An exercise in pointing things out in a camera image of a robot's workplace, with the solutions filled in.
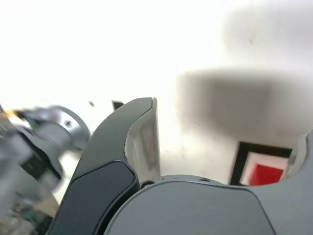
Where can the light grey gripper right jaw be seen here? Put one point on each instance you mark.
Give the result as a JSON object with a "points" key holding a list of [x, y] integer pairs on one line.
{"points": [[195, 210]]}

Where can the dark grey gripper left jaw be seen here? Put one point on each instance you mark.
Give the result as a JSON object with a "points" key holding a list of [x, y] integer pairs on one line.
{"points": [[102, 176]]}

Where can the red cube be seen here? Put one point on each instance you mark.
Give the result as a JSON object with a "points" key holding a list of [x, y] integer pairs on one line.
{"points": [[266, 175]]}

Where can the black tape square outline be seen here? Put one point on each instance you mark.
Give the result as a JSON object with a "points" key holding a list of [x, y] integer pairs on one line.
{"points": [[240, 151]]}

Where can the black tape strip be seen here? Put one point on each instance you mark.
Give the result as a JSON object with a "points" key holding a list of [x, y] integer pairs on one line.
{"points": [[116, 104]]}

